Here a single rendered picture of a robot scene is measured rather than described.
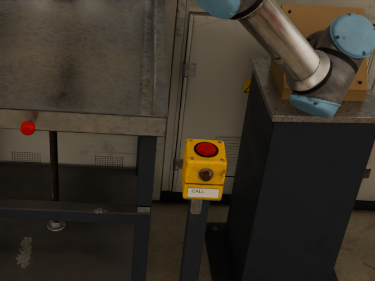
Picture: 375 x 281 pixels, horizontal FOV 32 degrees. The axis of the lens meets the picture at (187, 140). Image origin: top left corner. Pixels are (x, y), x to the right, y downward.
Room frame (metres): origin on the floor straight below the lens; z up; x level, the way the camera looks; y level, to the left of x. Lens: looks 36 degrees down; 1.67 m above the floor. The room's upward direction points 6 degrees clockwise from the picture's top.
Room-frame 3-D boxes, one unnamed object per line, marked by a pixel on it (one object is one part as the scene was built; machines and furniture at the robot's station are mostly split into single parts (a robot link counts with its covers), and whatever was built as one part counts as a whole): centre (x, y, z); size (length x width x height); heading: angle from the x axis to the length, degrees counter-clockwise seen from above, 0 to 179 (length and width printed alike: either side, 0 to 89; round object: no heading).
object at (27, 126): (1.18, 0.36, 0.82); 0.04 x 0.03 x 0.03; 6
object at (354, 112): (1.63, -0.34, 0.74); 0.32 x 0.32 x 0.02; 10
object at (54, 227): (1.54, 0.39, 0.18); 0.06 x 0.06 x 0.02
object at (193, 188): (1.05, -0.04, 0.85); 0.08 x 0.08 x 0.10; 6
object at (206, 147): (1.05, -0.04, 0.90); 0.04 x 0.04 x 0.02
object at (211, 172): (1.01, -0.04, 0.87); 0.03 x 0.01 x 0.03; 96
